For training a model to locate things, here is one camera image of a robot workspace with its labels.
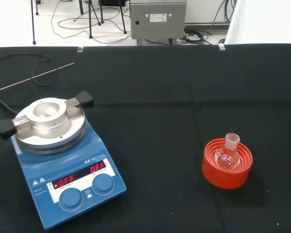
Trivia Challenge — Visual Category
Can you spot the clear glass round-bottom flask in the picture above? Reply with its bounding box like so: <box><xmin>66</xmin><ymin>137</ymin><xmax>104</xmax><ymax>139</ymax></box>
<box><xmin>214</xmin><ymin>133</ymin><xmax>241</xmax><ymax>171</ymax></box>

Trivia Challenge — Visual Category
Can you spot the black bench cloth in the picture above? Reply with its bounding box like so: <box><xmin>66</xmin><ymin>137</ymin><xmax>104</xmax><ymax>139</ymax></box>
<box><xmin>0</xmin><ymin>43</ymin><xmax>291</xmax><ymax>233</ymax></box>

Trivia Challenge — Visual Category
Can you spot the grey metal cabinet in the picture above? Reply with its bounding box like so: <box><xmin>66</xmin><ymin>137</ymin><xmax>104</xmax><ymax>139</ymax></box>
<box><xmin>129</xmin><ymin>0</ymin><xmax>187</xmax><ymax>46</ymax></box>

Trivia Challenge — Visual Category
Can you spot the heater with blue base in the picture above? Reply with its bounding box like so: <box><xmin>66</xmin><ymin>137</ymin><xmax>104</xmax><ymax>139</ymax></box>
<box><xmin>11</xmin><ymin>97</ymin><xmax>128</xmax><ymax>232</ymax></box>

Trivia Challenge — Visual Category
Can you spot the black tripod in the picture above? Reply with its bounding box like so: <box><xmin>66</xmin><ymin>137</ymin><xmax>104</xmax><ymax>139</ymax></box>
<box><xmin>29</xmin><ymin>0</ymin><xmax>38</xmax><ymax>46</ymax></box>
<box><xmin>79</xmin><ymin>0</ymin><xmax>128</xmax><ymax>40</ymax></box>

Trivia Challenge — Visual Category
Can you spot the thin metal probe rod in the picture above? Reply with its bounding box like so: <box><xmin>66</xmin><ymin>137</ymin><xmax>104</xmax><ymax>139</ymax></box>
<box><xmin>0</xmin><ymin>62</ymin><xmax>75</xmax><ymax>94</ymax></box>

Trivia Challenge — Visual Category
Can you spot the white sheet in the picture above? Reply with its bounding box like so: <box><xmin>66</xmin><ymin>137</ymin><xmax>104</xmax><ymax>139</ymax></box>
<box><xmin>225</xmin><ymin>0</ymin><xmax>291</xmax><ymax>46</ymax></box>

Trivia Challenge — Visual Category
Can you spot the black floor cable bundle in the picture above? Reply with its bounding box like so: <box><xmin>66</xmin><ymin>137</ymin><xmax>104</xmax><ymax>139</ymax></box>
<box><xmin>182</xmin><ymin>28</ymin><xmax>227</xmax><ymax>46</ymax></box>

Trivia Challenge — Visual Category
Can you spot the metal block with black handles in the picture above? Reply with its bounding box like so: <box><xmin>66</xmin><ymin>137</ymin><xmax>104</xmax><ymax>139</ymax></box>
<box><xmin>0</xmin><ymin>91</ymin><xmax>95</xmax><ymax>140</ymax></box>

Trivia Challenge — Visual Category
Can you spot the red ribbed flask ring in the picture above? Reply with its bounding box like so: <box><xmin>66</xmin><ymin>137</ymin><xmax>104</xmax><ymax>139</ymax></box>
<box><xmin>201</xmin><ymin>137</ymin><xmax>254</xmax><ymax>190</ymax></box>

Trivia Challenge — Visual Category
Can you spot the thin black probe cable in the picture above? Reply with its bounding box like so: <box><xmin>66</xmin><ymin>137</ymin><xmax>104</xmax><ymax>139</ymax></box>
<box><xmin>0</xmin><ymin>53</ymin><xmax>57</xmax><ymax>87</ymax></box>

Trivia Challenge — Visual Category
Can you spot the black floor cable loop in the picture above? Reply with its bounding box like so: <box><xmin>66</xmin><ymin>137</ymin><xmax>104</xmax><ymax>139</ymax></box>
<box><xmin>50</xmin><ymin>0</ymin><xmax>132</xmax><ymax>46</ymax></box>

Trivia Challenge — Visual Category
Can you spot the thick black power cable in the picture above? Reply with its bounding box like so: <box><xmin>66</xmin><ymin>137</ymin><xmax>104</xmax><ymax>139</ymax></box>
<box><xmin>0</xmin><ymin>94</ymin><xmax>19</xmax><ymax>115</ymax></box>

